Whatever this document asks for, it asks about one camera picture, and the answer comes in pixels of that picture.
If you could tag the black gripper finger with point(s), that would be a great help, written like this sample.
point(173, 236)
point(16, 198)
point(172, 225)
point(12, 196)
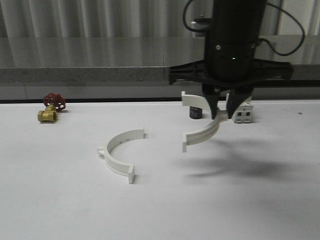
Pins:
point(236, 97)
point(212, 95)

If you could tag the white circuit breaker red switch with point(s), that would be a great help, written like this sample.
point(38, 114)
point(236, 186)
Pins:
point(244, 113)

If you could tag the grey stone counter ledge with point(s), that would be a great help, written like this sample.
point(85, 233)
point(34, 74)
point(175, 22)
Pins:
point(94, 61)

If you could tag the brass valve red handwheel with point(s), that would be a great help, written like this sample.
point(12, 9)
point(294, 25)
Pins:
point(54, 103)

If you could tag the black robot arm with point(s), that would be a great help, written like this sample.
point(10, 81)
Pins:
point(236, 21)

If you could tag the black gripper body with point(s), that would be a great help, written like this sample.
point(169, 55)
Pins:
point(230, 66)

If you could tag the black cylindrical capacitor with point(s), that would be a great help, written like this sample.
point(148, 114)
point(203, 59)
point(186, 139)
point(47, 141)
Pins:
point(195, 113)

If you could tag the white half-ring clamp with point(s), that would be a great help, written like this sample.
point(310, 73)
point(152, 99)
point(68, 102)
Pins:
point(204, 133)
point(115, 165)

